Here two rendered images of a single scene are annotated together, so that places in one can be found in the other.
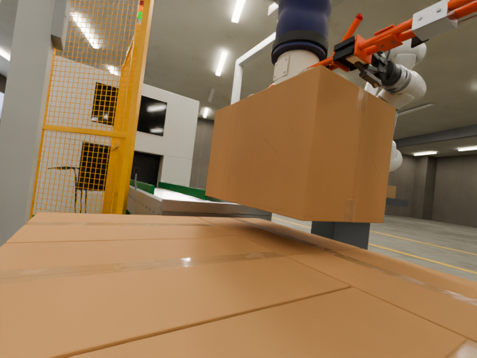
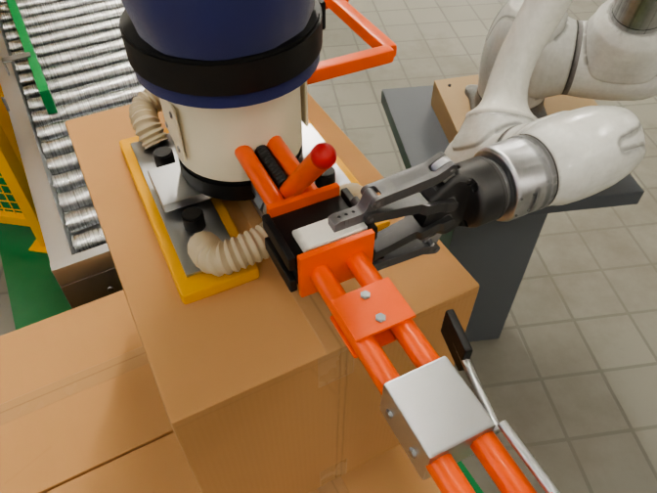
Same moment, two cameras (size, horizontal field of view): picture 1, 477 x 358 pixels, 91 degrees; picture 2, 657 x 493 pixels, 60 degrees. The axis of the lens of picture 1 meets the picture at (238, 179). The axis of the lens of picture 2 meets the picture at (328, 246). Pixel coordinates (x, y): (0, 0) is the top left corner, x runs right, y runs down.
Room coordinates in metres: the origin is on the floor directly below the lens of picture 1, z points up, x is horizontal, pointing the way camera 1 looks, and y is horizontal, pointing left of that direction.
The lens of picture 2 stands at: (0.33, -0.36, 1.60)
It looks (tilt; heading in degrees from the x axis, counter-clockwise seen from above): 47 degrees down; 5
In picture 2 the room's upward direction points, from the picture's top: straight up
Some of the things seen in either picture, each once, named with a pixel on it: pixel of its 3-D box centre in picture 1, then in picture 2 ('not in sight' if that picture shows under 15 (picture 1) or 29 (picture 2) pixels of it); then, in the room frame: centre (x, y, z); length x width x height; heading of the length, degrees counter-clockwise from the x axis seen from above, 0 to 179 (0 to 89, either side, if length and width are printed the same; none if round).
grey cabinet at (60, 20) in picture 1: (61, 20); not in sight; (1.45, 1.23, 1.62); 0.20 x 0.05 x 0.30; 33
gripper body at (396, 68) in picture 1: (382, 70); (455, 199); (0.81, -0.46, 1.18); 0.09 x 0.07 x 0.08; 121
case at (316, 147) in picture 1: (286, 158); (255, 278); (0.94, -0.18, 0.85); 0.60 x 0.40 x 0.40; 32
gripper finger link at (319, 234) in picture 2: not in sight; (329, 231); (0.73, -0.33, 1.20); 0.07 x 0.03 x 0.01; 121
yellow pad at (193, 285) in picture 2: not in sight; (180, 194); (0.90, -0.10, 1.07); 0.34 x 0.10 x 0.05; 31
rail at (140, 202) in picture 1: (128, 196); (9, 72); (2.13, 0.97, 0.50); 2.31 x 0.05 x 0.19; 33
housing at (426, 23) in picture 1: (434, 20); (434, 416); (0.55, -0.43, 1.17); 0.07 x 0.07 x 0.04; 31
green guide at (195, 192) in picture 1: (179, 188); not in sight; (2.75, 0.67, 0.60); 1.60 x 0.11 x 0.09; 33
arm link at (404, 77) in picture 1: (393, 77); (507, 179); (0.85, -0.52, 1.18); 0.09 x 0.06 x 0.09; 31
